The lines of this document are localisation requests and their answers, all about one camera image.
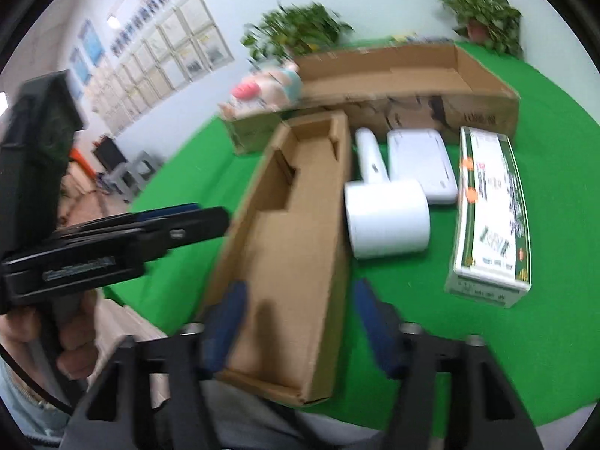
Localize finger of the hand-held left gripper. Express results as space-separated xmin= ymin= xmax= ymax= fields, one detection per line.
xmin=61 ymin=207 xmax=230 ymax=261
xmin=58 ymin=203 xmax=202 ymax=234

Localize narrow cardboard box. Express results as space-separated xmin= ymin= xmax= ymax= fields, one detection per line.
xmin=197 ymin=111 xmax=353 ymax=408

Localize colourful booklets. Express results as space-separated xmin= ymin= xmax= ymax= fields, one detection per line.
xmin=389 ymin=32 xmax=452 ymax=44

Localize black box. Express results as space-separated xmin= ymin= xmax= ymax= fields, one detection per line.
xmin=93 ymin=136 xmax=126 ymax=172

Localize large cardboard box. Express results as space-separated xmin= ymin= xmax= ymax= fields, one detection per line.
xmin=295 ymin=42 xmax=521 ymax=151

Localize white green medicine box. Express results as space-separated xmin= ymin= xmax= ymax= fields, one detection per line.
xmin=444 ymin=126 xmax=533 ymax=309

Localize row of wall photos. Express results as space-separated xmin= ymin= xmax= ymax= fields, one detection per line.
xmin=108 ymin=0 xmax=226 ymax=52

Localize green tablecloth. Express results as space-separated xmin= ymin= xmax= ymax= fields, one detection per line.
xmin=103 ymin=42 xmax=600 ymax=437

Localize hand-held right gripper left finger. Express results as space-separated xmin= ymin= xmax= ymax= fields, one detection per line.
xmin=58 ymin=281 xmax=249 ymax=450

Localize grey plastic stool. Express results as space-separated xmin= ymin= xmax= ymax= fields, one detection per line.
xmin=100 ymin=150 xmax=161 ymax=203

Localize potted plant in red pot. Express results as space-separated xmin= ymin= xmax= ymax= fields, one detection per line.
xmin=426 ymin=0 xmax=523 ymax=59

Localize small cardboard box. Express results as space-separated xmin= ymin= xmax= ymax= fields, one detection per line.
xmin=220 ymin=103 xmax=301 ymax=155

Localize white handheld appliance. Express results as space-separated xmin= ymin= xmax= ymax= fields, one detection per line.
xmin=344 ymin=127 xmax=431 ymax=261

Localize bushy potted plant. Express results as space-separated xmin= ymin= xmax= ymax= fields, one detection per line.
xmin=241 ymin=4 xmax=354 ymax=64

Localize black cable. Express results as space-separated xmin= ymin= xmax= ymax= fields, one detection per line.
xmin=0 ymin=342 xmax=73 ymax=416

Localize pink plush toy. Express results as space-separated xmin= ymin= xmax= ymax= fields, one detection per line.
xmin=222 ymin=63 xmax=303 ymax=116

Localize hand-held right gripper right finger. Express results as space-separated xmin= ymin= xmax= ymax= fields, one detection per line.
xmin=354 ymin=279 xmax=545 ymax=450

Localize blue wall poster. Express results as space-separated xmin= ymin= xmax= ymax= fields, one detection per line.
xmin=69 ymin=49 xmax=91 ymax=86
xmin=79 ymin=19 xmax=103 ymax=65

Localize person's left hand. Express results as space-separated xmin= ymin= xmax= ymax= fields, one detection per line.
xmin=0 ymin=291 xmax=99 ymax=380

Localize wall of framed certificates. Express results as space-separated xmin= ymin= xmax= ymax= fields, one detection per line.
xmin=91 ymin=0 xmax=235 ymax=134

